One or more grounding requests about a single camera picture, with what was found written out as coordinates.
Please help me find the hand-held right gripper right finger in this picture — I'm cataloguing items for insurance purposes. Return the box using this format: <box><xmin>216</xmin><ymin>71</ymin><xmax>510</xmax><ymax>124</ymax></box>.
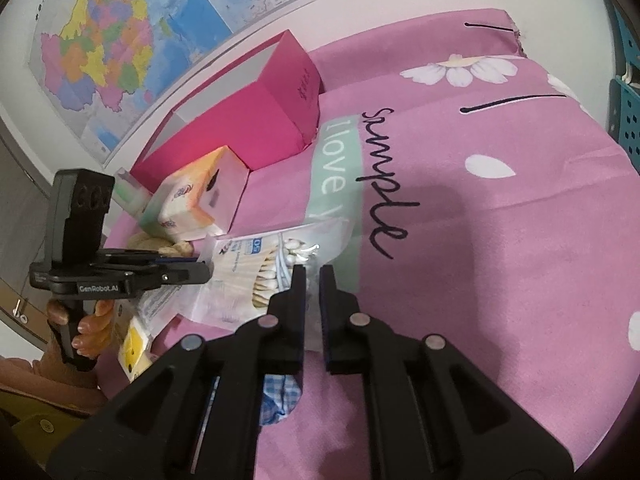
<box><xmin>320</xmin><ymin>264</ymin><xmax>576</xmax><ymax>480</ymax></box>

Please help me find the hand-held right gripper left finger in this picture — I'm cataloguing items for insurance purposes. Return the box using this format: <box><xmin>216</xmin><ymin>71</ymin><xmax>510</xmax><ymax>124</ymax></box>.
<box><xmin>47</xmin><ymin>264</ymin><xmax>307</xmax><ymax>480</ymax></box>

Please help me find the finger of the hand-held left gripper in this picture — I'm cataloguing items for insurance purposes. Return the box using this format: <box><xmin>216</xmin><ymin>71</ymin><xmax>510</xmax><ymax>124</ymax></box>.
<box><xmin>135</xmin><ymin>263</ymin><xmax>214</xmax><ymax>289</ymax></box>
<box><xmin>102</xmin><ymin>248</ymin><xmax>200</xmax><ymax>266</ymax></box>

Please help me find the cotton swab bag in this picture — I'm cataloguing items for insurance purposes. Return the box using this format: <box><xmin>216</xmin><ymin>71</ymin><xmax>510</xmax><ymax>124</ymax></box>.
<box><xmin>187</xmin><ymin>217</ymin><xmax>358</xmax><ymax>351</ymax></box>

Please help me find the yellow tissue pack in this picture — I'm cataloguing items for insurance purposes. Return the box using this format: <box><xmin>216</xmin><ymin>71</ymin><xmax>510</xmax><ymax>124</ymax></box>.
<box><xmin>120</xmin><ymin>317</ymin><xmax>153</xmax><ymax>381</ymax></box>

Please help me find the pink cardboard box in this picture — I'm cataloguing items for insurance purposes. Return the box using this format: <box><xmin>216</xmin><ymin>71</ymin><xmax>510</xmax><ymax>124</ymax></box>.
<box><xmin>131</xmin><ymin>30</ymin><xmax>323</xmax><ymax>196</ymax></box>

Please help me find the person's left forearm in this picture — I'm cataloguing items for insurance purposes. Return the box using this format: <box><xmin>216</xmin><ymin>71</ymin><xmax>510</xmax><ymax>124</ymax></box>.
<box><xmin>0</xmin><ymin>345</ymin><xmax>108</xmax><ymax>416</ymax></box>

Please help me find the person's left hand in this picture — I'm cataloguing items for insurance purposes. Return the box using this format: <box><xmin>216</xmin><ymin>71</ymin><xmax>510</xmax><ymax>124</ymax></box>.
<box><xmin>46</xmin><ymin>300</ymin><xmax>117</xmax><ymax>361</ymax></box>

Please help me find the beige plush toy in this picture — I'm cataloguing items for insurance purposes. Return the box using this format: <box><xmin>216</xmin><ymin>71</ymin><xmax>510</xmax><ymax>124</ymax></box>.
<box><xmin>127</xmin><ymin>232</ymin><xmax>196</xmax><ymax>261</ymax></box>

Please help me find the clear printed packet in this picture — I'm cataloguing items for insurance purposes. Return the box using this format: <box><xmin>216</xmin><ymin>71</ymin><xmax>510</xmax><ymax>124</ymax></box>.
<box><xmin>132</xmin><ymin>285</ymin><xmax>191</xmax><ymax>336</ymax></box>

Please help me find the grey door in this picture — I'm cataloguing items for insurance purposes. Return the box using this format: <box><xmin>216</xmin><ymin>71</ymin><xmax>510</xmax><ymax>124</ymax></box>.
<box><xmin>0</xmin><ymin>120</ymin><xmax>56</xmax><ymax>346</ymax></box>

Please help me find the clear plastic bottle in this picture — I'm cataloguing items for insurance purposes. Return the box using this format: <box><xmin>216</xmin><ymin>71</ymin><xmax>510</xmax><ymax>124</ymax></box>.
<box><xmin>114</xmin><ymin>167</ymin><xmax>153</xmax><ymax>221</ymax></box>

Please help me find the pastel tissue pack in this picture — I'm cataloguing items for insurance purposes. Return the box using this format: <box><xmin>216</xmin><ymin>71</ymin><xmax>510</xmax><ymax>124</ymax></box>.
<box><xmin>140</xmin><ymin>146</ymin><xmax>251</xmax><ymax>241</ymax></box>

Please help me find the blue checkered cloth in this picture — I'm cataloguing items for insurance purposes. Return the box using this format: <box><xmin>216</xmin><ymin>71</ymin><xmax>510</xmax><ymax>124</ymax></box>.
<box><xmin>210</xmin><ymin>372</ymin><xmax>301</xmax><ymax>426</ymax></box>

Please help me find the pink flower print bed sheet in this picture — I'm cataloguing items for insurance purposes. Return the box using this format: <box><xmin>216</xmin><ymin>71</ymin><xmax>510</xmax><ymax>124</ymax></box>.
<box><xmin>100</xmin><ymin>7</ymin><xmax>640</xmax><ymax>480</ymax></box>

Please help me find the mustard yellow cloth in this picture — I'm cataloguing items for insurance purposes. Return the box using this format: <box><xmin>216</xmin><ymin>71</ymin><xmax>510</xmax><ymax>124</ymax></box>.
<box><xmin>0</xmin><ymin>385</ymin><xmax>96</xmax><ymax>461</ymax></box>

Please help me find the blue plastic crate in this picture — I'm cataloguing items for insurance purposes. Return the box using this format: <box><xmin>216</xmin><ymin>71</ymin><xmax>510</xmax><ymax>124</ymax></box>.
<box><xmin>607</xmin><ymin>0</ymin><xmax>640</xmax><ymax>171</ymax></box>

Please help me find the colourful wall map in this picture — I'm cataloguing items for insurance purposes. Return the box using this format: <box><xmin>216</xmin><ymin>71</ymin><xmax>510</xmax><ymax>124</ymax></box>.
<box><xmin>27</xmin><ymin>0</ymin><xmax>346</xmax><ymax>168</ymax></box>

